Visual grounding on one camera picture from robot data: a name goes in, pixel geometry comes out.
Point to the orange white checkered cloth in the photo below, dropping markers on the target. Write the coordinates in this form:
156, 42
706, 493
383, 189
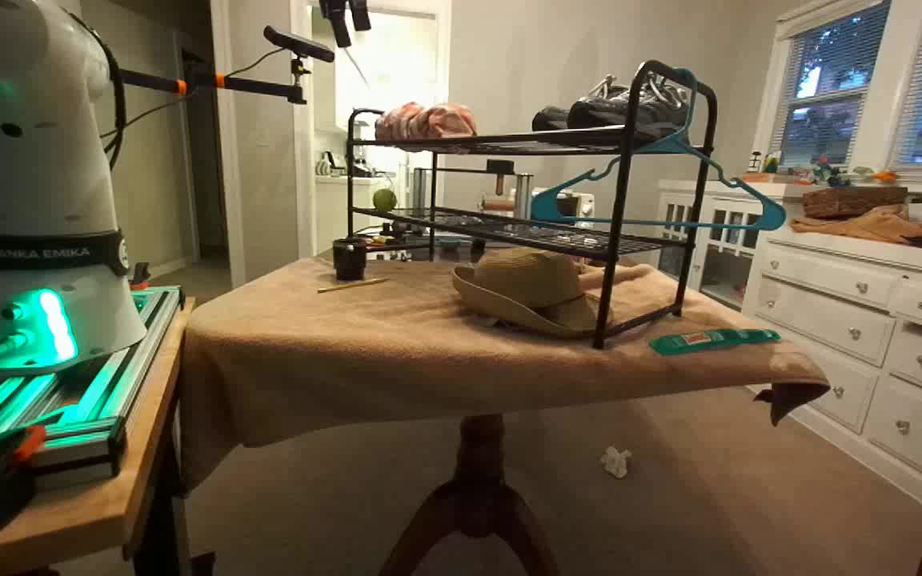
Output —
413, 120

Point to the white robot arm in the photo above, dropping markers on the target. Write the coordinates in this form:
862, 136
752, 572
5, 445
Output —
63, 256

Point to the black shoes on rack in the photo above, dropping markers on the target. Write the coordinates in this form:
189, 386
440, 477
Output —
610, 105

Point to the brown cloth on dresser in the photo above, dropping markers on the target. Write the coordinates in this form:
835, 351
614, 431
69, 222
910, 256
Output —
885, 222

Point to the yellow pencil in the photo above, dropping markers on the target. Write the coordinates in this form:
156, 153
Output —
346, 285

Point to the tan straw hat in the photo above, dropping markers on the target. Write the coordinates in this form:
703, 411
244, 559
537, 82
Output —
530, 288

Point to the green ball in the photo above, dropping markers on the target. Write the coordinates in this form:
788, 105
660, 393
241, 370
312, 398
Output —
386, 201

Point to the small black cup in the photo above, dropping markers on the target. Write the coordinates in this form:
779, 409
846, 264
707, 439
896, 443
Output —
351, 260

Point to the tan tablecloth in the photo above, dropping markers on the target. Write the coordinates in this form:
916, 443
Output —
294, 353

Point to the teal clip on table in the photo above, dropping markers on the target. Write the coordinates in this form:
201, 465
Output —
710, 342

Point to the teal plastic hanger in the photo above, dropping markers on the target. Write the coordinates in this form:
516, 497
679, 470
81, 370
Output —
717, 206

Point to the crumpled white paper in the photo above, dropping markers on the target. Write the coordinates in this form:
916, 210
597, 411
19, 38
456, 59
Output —
614, 462

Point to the wooden side bench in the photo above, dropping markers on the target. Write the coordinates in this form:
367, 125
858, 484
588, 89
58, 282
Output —
133, 511

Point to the white dresser with drawers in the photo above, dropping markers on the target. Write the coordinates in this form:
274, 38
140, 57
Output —
854, 311

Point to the wooden table pedestal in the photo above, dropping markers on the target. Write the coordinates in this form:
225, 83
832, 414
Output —
473, 504

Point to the black camera tripod arm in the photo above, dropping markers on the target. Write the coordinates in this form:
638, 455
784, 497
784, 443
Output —
238, 82

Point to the green aluminium rail base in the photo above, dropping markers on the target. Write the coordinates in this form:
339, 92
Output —
83, 409

